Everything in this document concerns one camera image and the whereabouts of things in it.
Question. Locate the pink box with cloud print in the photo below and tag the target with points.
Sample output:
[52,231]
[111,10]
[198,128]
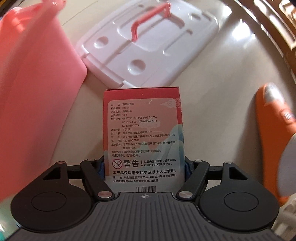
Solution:
[143,139]

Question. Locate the orange slipper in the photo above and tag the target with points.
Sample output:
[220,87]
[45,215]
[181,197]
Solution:
[276,124]

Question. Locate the wooden chair frame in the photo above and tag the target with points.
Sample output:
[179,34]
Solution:
[277,20]

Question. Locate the white lid with pink handle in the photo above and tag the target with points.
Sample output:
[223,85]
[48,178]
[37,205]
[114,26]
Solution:
[146,43]

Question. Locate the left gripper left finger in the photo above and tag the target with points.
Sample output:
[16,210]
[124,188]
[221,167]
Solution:
[93,178]

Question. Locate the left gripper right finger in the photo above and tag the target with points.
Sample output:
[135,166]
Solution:
[195,180]

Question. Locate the pink plastic storage bin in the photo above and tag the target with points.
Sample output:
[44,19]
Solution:
[41,74]

